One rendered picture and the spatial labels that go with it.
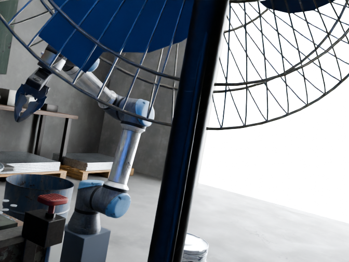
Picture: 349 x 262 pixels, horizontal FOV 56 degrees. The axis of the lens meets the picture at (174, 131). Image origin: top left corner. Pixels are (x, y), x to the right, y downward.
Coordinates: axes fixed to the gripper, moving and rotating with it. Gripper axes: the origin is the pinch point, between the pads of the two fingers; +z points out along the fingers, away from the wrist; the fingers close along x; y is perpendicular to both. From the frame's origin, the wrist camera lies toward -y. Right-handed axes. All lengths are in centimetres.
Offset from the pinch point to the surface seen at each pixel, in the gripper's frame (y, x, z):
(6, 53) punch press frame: -23.8, 8.2, -16.0
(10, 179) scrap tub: 117, -4, 50
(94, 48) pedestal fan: -83, -10, -18
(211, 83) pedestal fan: -92, -20, -20
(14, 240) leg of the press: -25.4, -16.3, 26.7
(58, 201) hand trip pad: -29.1, -21.0, 11.9
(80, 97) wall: 490, -29, -31
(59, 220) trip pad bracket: -27.9, -23.8, 16.4
